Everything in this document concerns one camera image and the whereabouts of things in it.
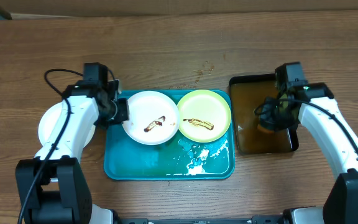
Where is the green and yellow sponge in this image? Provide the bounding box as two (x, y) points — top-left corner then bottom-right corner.
(257, 124), (275, 134)

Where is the white plate with sauce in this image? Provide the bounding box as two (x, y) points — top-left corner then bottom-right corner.
(122, 91), (180, 146)

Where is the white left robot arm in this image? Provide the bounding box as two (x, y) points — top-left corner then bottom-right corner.
(15, 80), (129, 223)

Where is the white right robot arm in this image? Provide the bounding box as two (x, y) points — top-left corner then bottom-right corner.
(254, 96), (358, 223)

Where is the black tray with brown water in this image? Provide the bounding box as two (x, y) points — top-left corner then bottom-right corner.
(229, 73), (299, 154)

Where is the teal plastic tray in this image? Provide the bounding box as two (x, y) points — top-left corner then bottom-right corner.
(104, 125), (235, 180)

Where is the yellow-green plate with sauce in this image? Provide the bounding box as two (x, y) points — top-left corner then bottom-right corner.
(177, 90), (231, 143)

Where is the brown cardboard wall panel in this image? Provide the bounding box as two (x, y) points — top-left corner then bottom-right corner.
(0, 0), (358, 19)

